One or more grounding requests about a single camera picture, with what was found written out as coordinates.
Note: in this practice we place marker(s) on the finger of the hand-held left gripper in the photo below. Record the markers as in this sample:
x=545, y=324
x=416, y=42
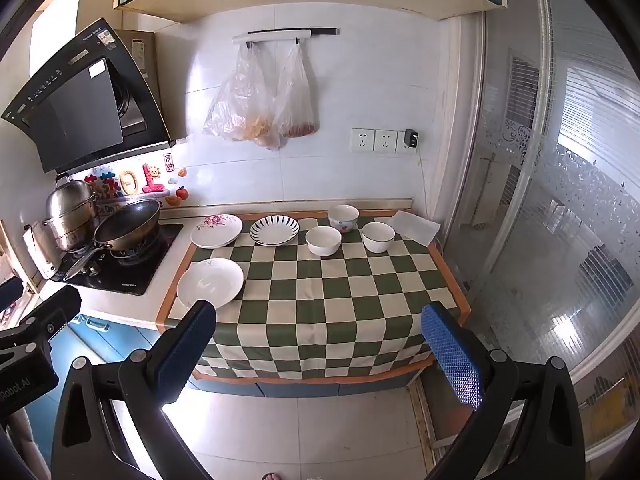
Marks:
x=52, y=310
x=9, y=290

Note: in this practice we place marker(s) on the narrow clear plastic bag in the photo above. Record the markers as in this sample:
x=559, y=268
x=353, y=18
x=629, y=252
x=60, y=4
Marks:
x=297, y=100

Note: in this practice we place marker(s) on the white chopping board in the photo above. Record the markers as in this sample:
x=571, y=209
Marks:
x=40, y=255

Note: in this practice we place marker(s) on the black striped white plate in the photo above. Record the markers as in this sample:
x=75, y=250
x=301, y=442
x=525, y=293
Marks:
x=274, y=231

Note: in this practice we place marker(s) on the plain white plate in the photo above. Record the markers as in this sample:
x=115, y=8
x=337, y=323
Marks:
x=207, y=282

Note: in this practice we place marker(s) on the frosted glass sliding door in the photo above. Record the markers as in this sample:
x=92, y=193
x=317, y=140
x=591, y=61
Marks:
x=550, y=210

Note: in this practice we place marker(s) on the white ceramic bowl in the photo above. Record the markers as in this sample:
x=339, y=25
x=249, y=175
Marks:
x=378, y=236
x=323, y=240

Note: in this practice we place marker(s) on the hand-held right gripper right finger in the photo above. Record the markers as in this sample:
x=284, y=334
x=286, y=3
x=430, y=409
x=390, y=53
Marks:
x=450, y=355

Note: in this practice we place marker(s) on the black range hood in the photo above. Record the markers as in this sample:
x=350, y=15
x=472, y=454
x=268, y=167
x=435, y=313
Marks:
x=75, y=105

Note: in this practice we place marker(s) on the black gas stove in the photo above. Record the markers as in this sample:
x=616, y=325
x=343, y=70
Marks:
x=145, y=272

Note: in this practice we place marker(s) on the patterned ceramic bowl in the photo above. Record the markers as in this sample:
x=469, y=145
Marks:
x=343, y=216

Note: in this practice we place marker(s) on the white wall outlet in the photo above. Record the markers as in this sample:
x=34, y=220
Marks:
x=362, y=140
x=400, y=142
x=385, y=141

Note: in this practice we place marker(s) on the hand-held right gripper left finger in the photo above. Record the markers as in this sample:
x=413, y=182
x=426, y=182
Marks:
x=182, y=357

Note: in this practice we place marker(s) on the floral white plate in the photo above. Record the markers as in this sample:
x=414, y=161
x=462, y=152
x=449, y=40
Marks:
x=216, y=232

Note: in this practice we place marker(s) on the dark frying pan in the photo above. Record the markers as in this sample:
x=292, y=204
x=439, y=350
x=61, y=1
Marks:
x=127, y=225

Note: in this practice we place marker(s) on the stainless steel steamer pot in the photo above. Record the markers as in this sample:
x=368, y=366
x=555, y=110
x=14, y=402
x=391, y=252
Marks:
x=70, y=215

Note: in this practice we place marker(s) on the colourful wall stickers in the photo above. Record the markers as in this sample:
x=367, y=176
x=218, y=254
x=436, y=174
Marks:
x=130, y=182

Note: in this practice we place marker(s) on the black charger plug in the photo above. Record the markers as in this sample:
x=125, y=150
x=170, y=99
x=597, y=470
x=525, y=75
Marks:
x=411, y=138

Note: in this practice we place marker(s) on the white wall hook rail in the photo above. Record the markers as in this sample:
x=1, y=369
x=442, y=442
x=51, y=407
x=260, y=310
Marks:
x=280, y=35

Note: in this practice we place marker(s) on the white paper towel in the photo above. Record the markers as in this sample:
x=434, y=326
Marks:
x=414, y=227

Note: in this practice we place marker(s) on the green checkered tablecloth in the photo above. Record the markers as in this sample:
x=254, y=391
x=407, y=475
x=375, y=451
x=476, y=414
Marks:
x=310, y=305

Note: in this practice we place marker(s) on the large clear plastic bag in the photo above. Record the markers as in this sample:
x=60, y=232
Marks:
x=240, y=105

